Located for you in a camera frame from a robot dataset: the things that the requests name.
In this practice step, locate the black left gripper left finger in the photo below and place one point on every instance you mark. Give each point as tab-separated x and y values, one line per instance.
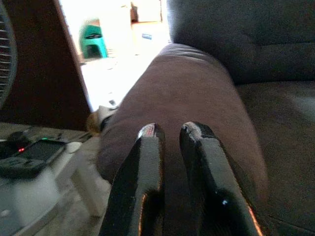
137	177

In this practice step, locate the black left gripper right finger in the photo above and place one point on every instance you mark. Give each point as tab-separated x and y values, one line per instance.
214	172

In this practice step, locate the brown fabric sofa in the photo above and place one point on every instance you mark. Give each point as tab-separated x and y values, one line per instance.
197	86

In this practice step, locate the brown fuzzy object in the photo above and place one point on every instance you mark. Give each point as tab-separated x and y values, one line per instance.
93	125

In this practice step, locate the black electronic device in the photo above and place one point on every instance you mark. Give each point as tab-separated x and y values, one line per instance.
37	155

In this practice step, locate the dark brown wooden cabinet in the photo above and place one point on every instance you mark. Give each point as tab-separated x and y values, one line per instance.
41	73

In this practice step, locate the cardboard box with blue label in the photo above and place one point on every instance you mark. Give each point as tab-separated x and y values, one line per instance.
147	34

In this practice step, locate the green plastic stool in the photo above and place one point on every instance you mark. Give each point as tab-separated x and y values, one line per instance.
92	39

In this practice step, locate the white pedestal fan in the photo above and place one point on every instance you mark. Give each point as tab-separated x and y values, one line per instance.
6	61

